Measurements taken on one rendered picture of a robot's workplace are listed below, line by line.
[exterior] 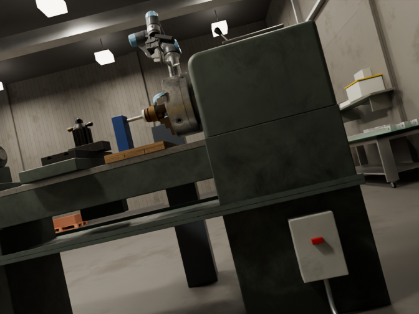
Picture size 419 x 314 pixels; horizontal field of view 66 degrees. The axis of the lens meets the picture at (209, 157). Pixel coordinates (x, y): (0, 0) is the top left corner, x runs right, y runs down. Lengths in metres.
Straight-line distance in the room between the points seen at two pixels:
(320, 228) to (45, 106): 11.96
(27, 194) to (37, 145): 10.95
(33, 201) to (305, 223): 1.30
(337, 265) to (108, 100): 11.04
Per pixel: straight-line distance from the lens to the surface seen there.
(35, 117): 12.94
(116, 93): 11.94
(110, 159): 1.61
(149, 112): 1.70
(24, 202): 1.86
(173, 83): 1.61
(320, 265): 1.44
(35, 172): 1.74
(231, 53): 1.51
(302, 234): 1.40
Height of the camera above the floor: 0.71
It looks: 3 degrees up
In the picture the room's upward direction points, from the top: 14 degrees counter-clockwise
